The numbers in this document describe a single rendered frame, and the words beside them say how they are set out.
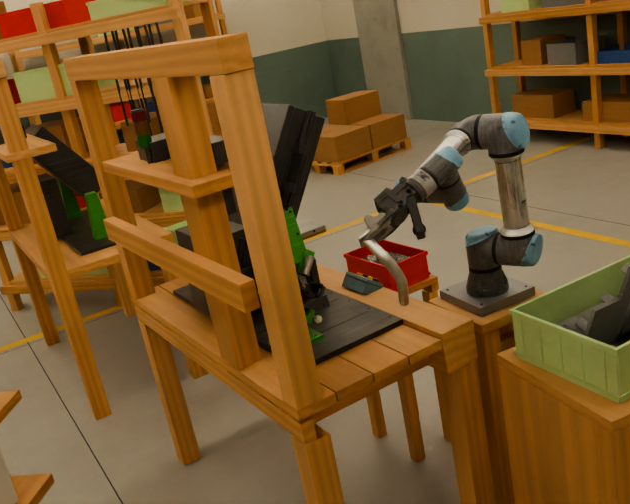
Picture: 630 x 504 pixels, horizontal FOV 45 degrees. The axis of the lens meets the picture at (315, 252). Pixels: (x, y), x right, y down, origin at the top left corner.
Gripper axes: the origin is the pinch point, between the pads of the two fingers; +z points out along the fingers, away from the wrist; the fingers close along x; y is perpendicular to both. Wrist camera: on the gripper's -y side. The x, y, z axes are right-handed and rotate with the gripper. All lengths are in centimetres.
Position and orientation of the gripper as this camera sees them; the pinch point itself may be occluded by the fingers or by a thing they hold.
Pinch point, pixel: (370, 241)
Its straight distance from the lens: 208.1
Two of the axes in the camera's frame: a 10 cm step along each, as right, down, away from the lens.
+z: -7.3, 6.7, -1.5
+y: -6.5, -6.1, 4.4
